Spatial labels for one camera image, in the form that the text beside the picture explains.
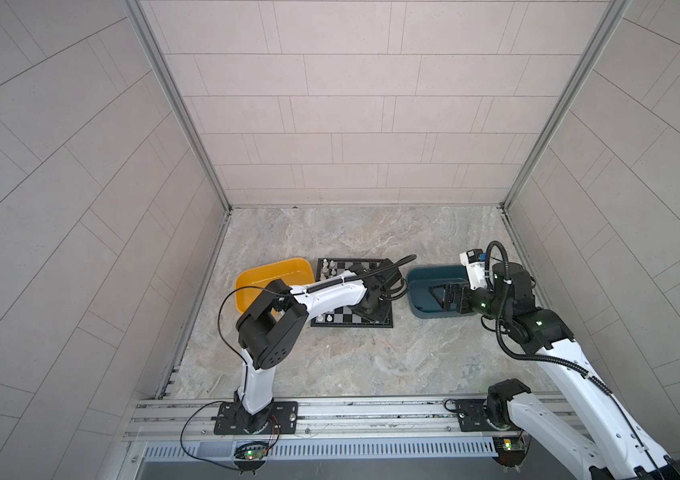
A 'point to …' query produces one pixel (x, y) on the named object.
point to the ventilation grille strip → (480, 446)
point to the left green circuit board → (252, 452)
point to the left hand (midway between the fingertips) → (385, 314)
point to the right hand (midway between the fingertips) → (441, 288)
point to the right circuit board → (511, 451)
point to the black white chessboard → (345, 316)
